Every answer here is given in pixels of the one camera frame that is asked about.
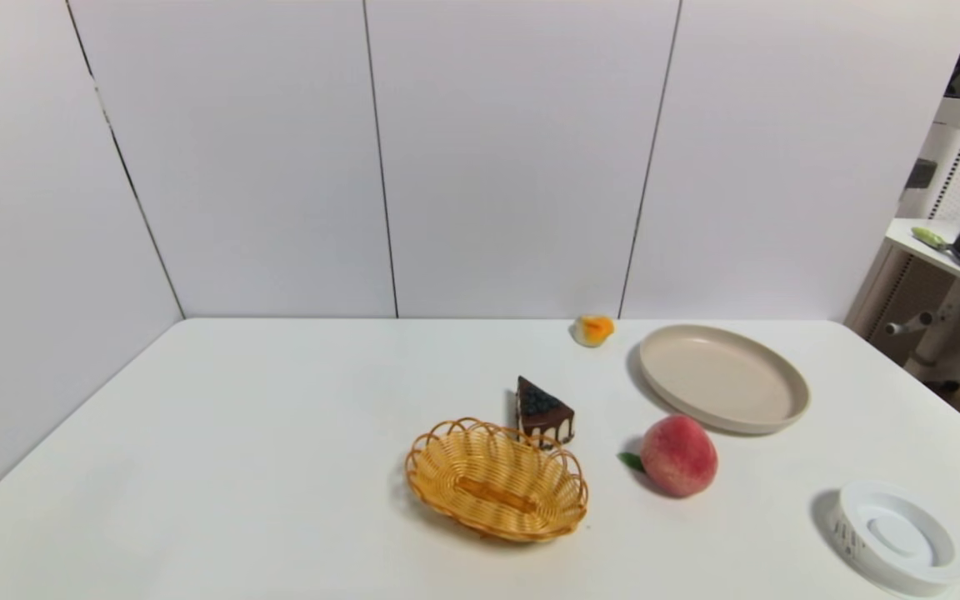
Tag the small yellow orange toy fruit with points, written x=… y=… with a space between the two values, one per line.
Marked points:
x=594 y=330

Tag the white round plastic dish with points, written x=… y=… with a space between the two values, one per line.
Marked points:
x=897 y=535

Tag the chocolate cake slice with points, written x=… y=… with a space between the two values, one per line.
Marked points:
x=542 y=412

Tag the white side table top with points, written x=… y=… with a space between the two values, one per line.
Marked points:
x=922 y=242

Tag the pink peach with leaf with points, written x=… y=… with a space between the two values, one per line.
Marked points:
x=680 y=457

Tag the beige round plate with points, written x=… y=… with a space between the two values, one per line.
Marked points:
x=722 y=377

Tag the woven yellow wicker basket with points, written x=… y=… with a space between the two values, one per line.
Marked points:
x=497 y=483

